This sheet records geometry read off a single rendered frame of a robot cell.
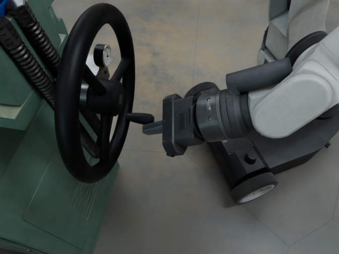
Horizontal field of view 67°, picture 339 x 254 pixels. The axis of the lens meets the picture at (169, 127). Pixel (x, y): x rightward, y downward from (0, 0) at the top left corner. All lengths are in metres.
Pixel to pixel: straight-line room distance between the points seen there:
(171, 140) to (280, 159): 0.78
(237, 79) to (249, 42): 1.52
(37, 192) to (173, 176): 0.72
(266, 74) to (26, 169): 0.49
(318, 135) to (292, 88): 0.96
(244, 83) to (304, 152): 0.86
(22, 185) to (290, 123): 0.51
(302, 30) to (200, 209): 0.80
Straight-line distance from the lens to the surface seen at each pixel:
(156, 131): 0.51
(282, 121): 0.39
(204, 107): 0.43
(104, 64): 0.74
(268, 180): 1.09
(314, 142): 1.29
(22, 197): 0.62
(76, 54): 0.32
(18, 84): 0.39
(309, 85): 0.37
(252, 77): 0.41
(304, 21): 0.81
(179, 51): 1.78
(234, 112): 0.41
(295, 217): 1.30
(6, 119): 0.40
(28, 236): 0.69
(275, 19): 0.86
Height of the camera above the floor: 1.14
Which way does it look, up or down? 57 degrees down
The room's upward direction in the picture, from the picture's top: straight up
